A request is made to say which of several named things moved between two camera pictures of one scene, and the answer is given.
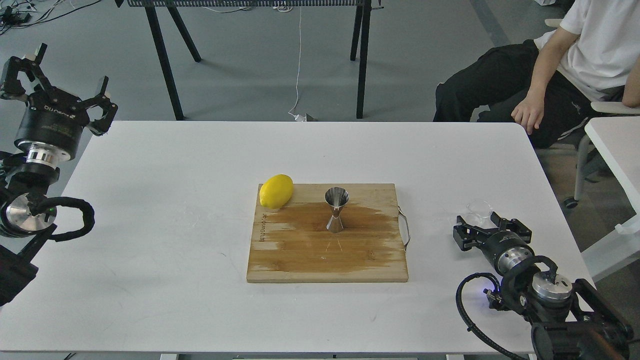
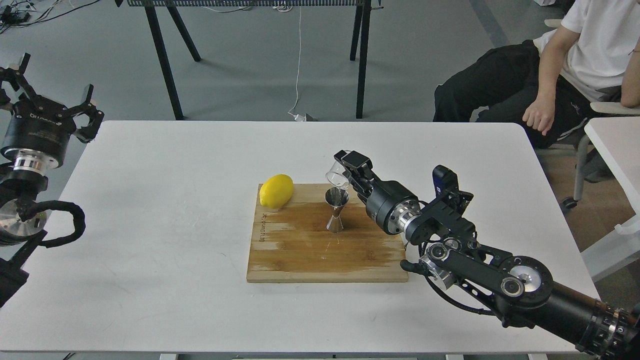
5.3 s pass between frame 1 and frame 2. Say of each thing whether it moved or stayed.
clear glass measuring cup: moved
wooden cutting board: stayed
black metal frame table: stayed
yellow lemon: stayed
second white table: stayed
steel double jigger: stayed
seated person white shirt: stayed
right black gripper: moved
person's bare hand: moved
